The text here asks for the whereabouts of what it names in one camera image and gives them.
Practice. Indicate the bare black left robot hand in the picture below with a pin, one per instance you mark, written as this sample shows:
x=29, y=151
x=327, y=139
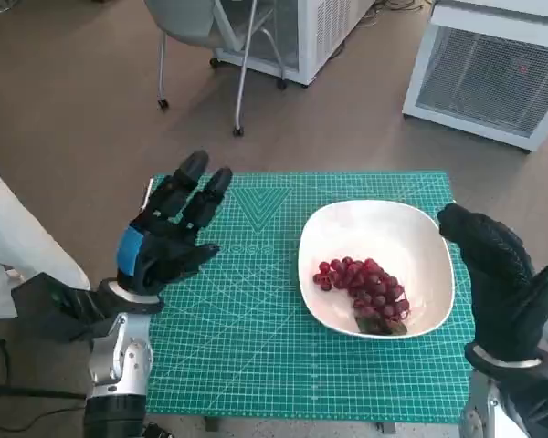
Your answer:
x=164, y=246

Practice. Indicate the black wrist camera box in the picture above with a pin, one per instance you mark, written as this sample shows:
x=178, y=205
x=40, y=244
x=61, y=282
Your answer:
x=59, y=305
x=539, y=403

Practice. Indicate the green cutting mat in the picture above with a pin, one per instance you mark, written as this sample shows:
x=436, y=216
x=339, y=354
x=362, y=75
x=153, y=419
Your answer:
x=256, y=347

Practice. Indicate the red toy grape bunch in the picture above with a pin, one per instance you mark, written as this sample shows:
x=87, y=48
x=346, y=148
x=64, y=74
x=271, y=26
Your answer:
x=370, y=287

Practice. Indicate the white cabinet with glass door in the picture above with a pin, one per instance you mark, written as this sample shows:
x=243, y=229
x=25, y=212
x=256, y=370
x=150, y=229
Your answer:
x=315, y=36

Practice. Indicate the white cabinet with mesh front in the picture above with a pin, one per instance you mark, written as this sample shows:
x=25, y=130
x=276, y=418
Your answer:
x=479, y=77

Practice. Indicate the grey office chair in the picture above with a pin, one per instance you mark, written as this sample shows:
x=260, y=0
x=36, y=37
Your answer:
x=187, y=23

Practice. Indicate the white square plate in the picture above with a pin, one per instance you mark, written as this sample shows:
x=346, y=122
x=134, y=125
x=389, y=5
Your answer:
x=420, y=255

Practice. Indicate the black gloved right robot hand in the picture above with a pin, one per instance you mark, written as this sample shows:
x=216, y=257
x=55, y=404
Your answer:
x=502, y=274

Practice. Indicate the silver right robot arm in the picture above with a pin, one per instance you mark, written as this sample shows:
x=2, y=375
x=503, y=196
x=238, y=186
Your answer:
x=479, y=401

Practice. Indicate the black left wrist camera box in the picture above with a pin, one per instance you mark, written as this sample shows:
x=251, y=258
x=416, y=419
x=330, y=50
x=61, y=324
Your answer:
x=59, y=305

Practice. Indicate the black table bracket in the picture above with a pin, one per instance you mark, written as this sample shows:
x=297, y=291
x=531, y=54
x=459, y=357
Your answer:
x=211, y=423
x=386, y=428

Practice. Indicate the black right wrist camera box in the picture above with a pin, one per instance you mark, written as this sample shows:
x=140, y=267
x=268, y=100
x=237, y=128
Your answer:
x=539, y=403

